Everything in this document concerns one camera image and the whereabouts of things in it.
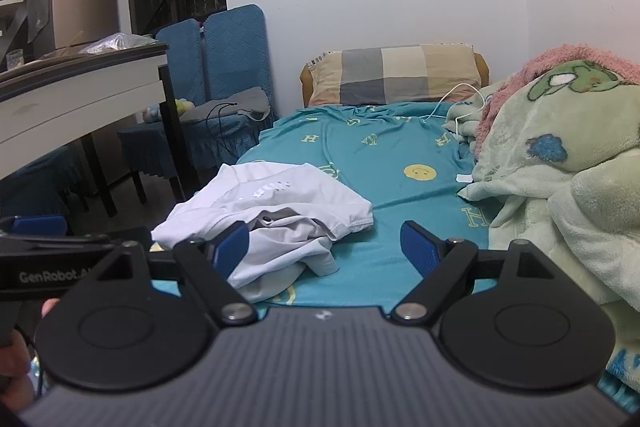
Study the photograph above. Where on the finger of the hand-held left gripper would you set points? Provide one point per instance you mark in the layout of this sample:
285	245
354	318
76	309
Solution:
37	225

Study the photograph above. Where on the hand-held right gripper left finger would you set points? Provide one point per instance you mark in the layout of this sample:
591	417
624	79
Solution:
232	252

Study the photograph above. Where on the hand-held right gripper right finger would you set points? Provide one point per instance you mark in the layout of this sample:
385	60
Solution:
417	248

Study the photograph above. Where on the white t-shirt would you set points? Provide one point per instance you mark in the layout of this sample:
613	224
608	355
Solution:
280	192

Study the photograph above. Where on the person's left hand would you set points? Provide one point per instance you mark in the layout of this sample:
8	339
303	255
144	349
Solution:
15	377

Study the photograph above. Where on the blue covered chair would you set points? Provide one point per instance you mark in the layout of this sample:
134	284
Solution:
177	57
235	52
35	182

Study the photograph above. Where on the teal printed bed sheet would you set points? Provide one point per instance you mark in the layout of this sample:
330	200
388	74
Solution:
390	202

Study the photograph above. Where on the small white tag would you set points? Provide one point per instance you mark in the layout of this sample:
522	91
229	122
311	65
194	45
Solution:
464	178

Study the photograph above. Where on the white table with black legs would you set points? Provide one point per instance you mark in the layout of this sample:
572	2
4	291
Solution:
75	92

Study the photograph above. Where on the yellow and blue plush toy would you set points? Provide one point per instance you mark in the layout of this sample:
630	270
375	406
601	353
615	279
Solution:
182	106

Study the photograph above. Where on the glass cup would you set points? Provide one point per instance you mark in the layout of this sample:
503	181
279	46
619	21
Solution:
15	59

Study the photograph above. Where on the green fleece blanket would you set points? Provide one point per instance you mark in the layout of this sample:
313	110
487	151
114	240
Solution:
575	187

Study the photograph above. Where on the checked pillow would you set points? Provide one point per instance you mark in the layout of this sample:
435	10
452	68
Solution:
390	74

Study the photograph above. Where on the clear plastic bag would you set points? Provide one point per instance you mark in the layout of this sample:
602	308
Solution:
117	43

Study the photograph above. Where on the pink fluffy blanket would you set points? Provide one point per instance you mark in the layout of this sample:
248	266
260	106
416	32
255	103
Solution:
545	57

